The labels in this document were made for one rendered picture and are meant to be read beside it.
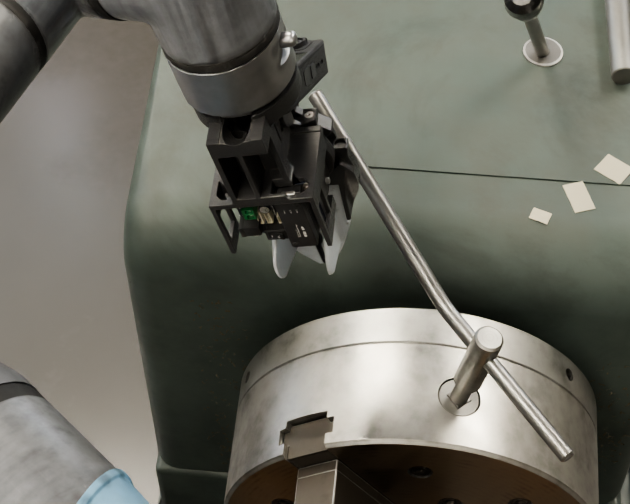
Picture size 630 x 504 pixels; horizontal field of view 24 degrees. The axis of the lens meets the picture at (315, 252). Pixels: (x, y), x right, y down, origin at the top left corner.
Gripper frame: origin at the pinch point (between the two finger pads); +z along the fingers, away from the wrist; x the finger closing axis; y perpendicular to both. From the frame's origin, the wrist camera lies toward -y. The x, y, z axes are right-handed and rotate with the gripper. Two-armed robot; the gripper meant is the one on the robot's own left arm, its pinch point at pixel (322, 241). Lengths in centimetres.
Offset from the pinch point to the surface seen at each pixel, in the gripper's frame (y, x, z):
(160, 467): -5, -28, 42
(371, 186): -5.0, 3.3, 0.1
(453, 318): 3.8, 9.0, 5.6
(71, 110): -128, -94, 114
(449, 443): 10.4, 7.7, 12.6
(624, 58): -27.1, 21.9, 12.0
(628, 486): -24, 16, 87
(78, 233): -97, -87, 116
